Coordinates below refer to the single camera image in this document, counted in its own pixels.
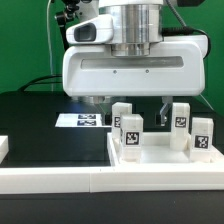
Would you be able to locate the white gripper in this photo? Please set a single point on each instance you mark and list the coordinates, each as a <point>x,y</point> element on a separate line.
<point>174,67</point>

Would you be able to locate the white square tabletop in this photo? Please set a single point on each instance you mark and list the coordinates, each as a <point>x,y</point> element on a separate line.
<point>156,150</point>

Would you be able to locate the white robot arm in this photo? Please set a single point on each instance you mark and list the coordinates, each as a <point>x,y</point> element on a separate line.
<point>125,51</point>

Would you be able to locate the white tag marker sheet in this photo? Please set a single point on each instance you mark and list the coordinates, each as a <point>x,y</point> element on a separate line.
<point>79,120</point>

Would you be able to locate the white left fence piece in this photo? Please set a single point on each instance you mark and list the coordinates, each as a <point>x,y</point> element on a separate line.
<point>4,148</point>

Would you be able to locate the white front fence wall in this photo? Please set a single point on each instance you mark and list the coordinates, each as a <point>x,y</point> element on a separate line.
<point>111,179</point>

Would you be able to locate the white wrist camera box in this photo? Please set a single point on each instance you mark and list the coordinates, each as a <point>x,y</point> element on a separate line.
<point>98,30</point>

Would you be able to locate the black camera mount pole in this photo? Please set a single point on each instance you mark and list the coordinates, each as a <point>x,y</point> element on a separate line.
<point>65,16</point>

